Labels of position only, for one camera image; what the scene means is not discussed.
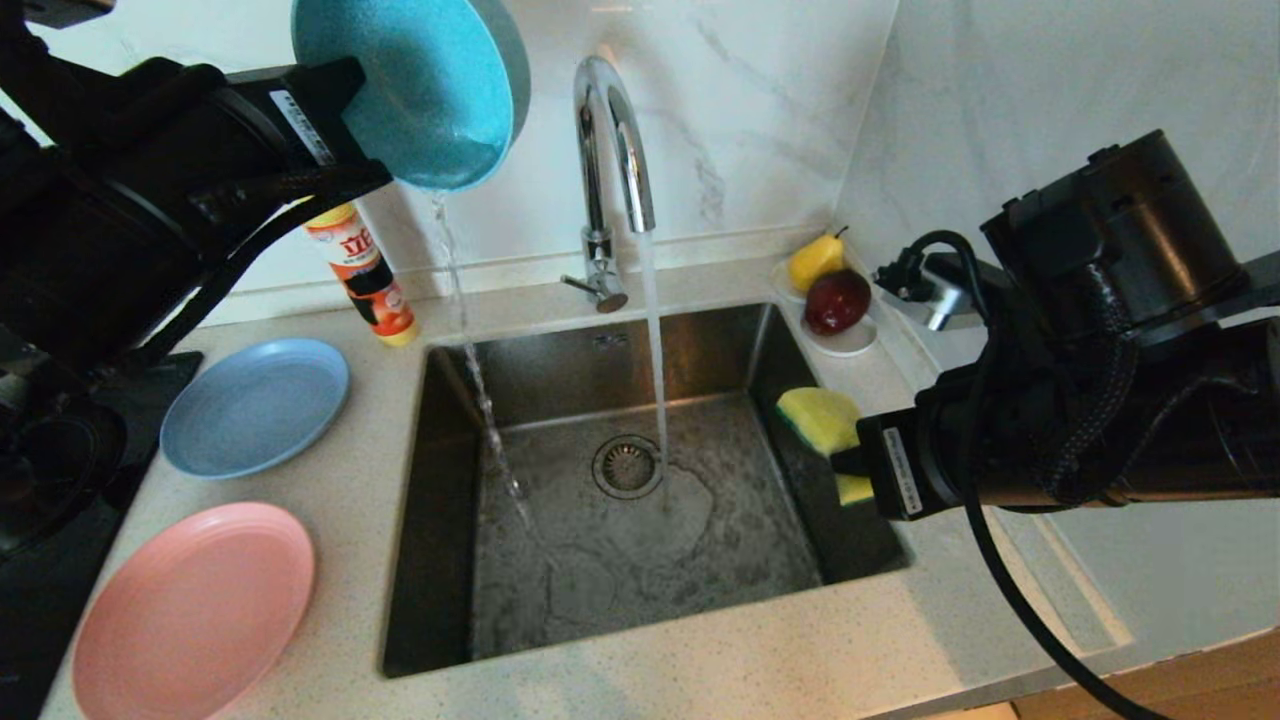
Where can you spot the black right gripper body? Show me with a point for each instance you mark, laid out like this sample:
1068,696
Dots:
1100,430

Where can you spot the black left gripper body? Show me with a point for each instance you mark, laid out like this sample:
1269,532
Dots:
180,170

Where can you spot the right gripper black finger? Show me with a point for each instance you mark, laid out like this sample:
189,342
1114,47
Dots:
850,462

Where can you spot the yellow green sponge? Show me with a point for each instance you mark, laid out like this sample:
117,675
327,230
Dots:
820,415

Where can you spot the yellow-capped orange dish soap bottle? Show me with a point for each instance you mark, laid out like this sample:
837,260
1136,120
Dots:
365,275

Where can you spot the blue plastic plate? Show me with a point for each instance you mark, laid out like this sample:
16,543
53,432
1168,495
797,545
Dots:
250,410

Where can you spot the teal plastic bowl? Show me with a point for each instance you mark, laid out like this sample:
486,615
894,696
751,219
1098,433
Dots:
430,90

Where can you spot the chrome gooseneck faucet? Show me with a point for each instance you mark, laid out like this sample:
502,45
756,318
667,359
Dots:
595,200

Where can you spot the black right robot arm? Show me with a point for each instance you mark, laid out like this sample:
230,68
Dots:
1250,300

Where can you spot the stainless steel sink basin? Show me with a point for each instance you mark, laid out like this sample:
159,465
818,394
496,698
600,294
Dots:
640,570

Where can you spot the small white saucer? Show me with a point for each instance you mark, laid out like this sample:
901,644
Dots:
848,345
778,282

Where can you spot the dark red apple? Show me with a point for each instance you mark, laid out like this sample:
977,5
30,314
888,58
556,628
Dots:
836,302

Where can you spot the yellow pear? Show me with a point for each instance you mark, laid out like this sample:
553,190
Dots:
812,262

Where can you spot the wooden cabinet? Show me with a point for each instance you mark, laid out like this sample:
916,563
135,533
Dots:
1200,690

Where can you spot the thin falling water trickle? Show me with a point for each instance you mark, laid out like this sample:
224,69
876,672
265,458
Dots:
480,390

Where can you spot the pink plastic plate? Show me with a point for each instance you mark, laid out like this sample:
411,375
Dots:
190,615

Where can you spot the black induction cooktop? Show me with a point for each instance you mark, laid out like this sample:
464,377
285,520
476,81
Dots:
60,610

